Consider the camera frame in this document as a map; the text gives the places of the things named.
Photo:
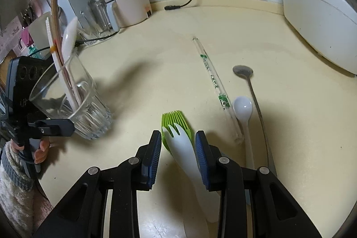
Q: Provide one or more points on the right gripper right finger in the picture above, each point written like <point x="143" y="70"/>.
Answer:
<point x="222" y="174"/>

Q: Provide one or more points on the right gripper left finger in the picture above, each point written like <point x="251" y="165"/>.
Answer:
<point x="137" y="173"/>

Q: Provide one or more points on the white plastic spork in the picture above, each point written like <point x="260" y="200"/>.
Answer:
<point x="183" y="152"/>

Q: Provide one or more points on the clear drinking glass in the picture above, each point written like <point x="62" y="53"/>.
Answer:
<point x="92" y="119"/>

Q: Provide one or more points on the white chopsticks pair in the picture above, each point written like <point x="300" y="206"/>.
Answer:
<point x="55" y="58"/>

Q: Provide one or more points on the wooden handled metal fork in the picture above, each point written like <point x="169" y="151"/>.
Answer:
<point x="58" y="43"/>

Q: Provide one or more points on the large beige plastic spoon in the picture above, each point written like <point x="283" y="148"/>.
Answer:
<point x="69" y="40"/>

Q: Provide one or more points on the left hand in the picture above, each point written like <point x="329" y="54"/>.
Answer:
<point x="40" y="154"/>

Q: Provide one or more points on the wrapped disposable chopsticks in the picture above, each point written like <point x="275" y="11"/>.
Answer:
<point x="221" y="93"/>

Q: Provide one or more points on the green silicone brush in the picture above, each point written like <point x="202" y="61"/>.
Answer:
<point x="174" y="120"/>

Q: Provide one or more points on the small white ceramic spoon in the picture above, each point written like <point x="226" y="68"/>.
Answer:
<point x="243" y="110"/>

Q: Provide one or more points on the left white knit sleeve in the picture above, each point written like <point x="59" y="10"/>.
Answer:
<point x="23" y="206"/>

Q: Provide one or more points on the long metal spoon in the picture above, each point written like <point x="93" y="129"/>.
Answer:
<point x="246" y="73"/>

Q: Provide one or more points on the clear glass jar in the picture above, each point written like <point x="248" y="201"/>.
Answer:
<point x="95" y="21"/>

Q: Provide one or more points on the beige electric kettle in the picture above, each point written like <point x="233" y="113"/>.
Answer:
<point x="126" y="13"/>

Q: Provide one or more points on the white rice cooker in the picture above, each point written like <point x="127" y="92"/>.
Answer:
<point x="328" y="26"/>

